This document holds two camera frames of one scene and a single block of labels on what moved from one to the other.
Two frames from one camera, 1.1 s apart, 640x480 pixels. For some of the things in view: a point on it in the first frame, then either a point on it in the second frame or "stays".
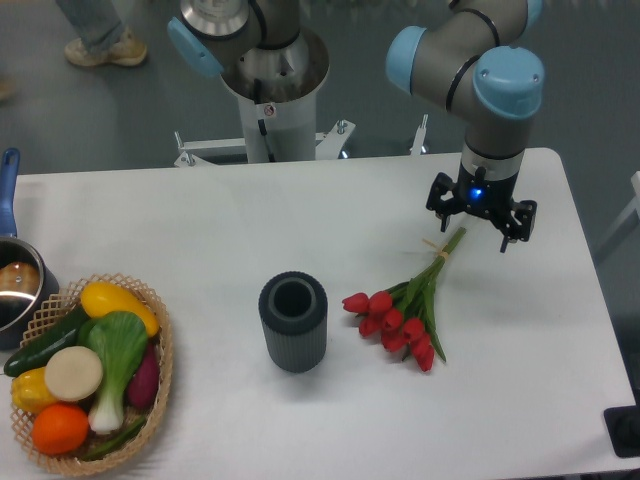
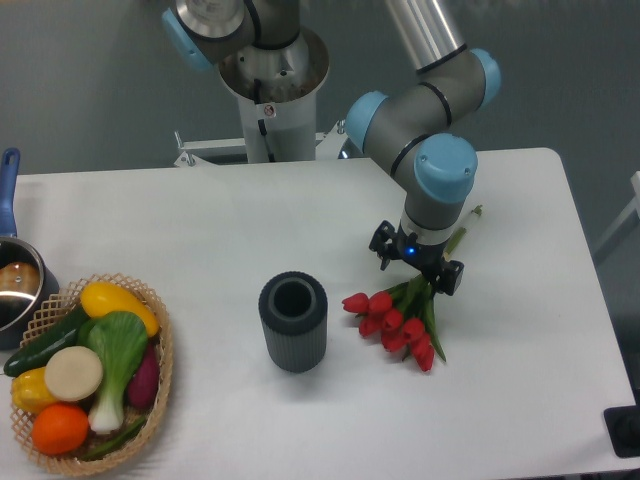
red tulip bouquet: [405, 317] stays
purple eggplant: [143, 385] stays
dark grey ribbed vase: [294, 311] stays
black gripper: [486, 186] → [390, 244]
